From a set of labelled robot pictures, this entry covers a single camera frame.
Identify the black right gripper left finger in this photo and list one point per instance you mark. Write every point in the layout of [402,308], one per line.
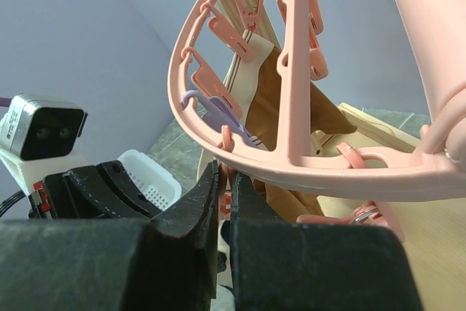
[168,262]

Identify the white plastic basket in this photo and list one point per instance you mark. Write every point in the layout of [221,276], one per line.
[156,184]

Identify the wooden hanger rack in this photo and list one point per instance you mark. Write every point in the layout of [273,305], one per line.
[425,188]

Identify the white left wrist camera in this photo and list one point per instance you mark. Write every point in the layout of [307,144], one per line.
[38,135]

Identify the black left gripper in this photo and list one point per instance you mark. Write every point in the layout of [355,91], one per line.
[103,191]

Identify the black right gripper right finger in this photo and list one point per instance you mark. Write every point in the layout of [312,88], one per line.
[281,266]

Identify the brown underwear on hanger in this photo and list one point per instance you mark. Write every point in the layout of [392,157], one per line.
[280,113]

